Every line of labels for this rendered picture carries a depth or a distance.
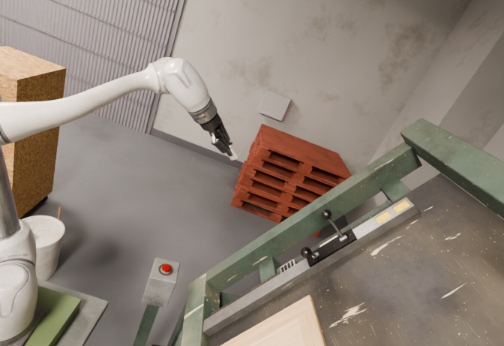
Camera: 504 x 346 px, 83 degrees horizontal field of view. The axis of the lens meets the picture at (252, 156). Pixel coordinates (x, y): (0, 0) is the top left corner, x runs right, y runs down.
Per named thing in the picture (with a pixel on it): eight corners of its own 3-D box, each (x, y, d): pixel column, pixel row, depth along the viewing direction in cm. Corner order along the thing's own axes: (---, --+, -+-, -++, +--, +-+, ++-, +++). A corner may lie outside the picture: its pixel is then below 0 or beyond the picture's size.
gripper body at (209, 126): (199, 110, 102) (211, 128, 108) (195, 127, 96) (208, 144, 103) (217, 104, 100) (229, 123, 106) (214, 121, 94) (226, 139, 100)
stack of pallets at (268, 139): (311, 203, 451) (340, 153, 415) (319, 239, 372) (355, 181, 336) (236, 174, 440) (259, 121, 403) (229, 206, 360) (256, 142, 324)
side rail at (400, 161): (220, 282, 147) (205, 271, 143) (414, 158, 122) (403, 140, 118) (220, 293, 141) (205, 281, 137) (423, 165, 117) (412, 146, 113)
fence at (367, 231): (210, 324, 122) (203, 320, 121) (410, 203, 101) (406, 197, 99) (209, 336, 118) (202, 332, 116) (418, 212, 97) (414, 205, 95)
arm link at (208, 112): (184, 115, 92) (193, 128, 96) (208, 108, 90) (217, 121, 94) (188, 98, 98) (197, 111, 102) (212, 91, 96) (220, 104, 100)
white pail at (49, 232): (31, 245, 216) (35, 197, 198) (70, 259, 219) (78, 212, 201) (-6, 278, 187) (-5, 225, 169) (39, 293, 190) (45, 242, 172)
